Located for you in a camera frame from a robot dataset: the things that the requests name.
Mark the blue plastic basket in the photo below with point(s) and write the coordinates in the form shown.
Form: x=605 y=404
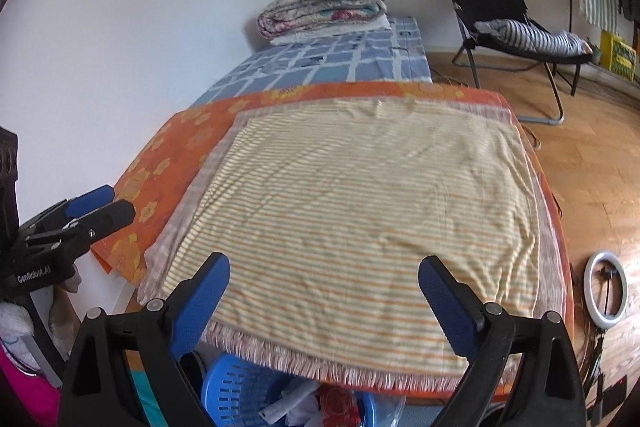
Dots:
x=235 y=387

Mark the orange floral blanket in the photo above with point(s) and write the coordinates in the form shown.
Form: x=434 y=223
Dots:
x=165 y=167

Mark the red snack packet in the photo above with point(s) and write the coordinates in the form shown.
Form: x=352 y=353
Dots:
x=340 y=407

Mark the white pillow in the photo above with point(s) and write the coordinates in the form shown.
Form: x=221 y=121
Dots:
x=350 y=29

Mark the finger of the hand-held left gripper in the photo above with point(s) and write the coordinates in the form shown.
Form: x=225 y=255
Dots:
x=90 y=201
x=107 y=219

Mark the pink clothing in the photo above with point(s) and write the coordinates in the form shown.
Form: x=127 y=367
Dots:
x=25 y=397

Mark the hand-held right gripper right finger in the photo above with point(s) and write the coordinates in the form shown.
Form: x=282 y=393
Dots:
x=447 y=307

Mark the yellow striped blanket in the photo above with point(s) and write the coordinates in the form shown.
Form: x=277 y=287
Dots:
x=360 y=207

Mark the yellow crate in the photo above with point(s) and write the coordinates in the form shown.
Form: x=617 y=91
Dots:
x=619 y=57

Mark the teal mat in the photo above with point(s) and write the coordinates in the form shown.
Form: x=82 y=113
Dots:
x=145 y=392

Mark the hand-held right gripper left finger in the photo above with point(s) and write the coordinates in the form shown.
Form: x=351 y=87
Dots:
x=197 y=302

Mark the white toothpaste tube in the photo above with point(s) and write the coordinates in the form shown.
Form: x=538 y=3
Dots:
x=285 y=404

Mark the blue checked bed sheet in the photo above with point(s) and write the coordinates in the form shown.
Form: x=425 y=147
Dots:
x=320 y=62

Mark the striped cushion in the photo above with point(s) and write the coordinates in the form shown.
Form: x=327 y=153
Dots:
x=535 y=38

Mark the folded floral quilt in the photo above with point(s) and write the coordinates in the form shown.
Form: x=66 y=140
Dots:
x=325 y=4

